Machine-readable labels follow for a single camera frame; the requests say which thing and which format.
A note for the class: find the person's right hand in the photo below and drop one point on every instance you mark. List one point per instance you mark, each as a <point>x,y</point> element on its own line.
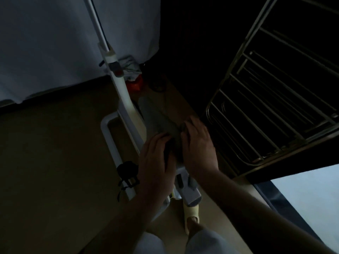
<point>200,148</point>

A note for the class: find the person's left hand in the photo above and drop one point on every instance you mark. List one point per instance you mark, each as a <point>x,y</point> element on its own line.
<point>156,171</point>

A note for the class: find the grey cleaning cloth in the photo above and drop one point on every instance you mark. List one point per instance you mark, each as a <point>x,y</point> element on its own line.
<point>174,137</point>

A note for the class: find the grey bike saddle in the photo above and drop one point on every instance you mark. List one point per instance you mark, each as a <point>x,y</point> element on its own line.
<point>156,116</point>

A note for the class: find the white exercise bike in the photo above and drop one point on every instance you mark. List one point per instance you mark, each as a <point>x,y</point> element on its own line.
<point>124,97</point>

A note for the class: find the person's right forearm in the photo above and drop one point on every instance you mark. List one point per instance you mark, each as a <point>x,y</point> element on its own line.
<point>259,214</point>

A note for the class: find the person's left forearm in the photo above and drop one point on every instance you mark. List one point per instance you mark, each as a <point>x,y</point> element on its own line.
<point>121,230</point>

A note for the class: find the person's right leg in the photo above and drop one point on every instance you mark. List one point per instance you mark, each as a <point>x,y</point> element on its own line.
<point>194,225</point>

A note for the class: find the person's white shorts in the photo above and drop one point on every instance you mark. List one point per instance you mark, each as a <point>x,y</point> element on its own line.
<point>206,240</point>

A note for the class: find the pale yellow slipper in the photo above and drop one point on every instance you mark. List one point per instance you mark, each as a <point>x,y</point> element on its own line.
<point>191,211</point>

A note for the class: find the metal drying rack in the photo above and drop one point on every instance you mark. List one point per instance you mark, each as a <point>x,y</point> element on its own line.
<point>272,97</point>

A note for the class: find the dark stone door threshold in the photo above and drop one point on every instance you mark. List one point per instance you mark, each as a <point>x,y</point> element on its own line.
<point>286,208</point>

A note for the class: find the white hanging sheet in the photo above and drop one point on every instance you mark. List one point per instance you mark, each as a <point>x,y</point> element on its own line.
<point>53,37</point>

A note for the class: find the dark wooden door frame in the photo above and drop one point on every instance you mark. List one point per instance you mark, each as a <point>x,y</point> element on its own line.
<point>291,164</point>

